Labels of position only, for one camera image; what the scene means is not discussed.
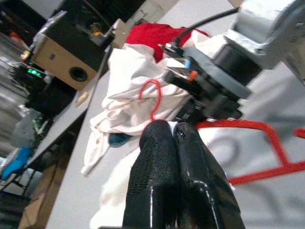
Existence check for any wooden black speaker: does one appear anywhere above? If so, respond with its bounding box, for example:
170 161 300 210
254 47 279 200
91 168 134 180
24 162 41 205
30 13 115 92

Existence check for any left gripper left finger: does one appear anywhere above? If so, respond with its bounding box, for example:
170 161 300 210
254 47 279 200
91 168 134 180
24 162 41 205
122 120 180 229

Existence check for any white side desk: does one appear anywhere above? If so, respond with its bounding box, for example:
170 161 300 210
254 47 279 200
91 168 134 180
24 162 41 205
0 45 114 191

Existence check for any white printed t-shirt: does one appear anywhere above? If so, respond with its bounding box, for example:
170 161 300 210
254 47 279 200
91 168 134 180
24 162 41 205
81 30 236 229

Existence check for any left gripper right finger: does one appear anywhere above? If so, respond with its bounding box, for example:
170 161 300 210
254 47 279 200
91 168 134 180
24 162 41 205
173 122 246 229

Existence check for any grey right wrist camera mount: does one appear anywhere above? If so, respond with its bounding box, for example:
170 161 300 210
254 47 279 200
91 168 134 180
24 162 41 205
158 42 253 100

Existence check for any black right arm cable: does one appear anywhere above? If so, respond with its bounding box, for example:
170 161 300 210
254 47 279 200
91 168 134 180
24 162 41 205
175 8 240 48

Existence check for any white remote control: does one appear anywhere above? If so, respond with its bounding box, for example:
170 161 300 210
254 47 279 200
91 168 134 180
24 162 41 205
75 91 88 107

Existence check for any teal cloth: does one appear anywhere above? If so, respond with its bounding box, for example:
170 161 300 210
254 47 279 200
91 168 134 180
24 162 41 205
107 133 135 149

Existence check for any red t-shirt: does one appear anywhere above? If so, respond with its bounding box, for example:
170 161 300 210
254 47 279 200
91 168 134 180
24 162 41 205
125 22 210 63

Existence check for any red plastic hanger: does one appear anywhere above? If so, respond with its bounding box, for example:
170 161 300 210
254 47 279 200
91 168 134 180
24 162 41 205
138 80 305 186

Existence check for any blue bin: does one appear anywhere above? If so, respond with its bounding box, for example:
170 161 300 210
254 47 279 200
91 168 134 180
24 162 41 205
1 146 33 180

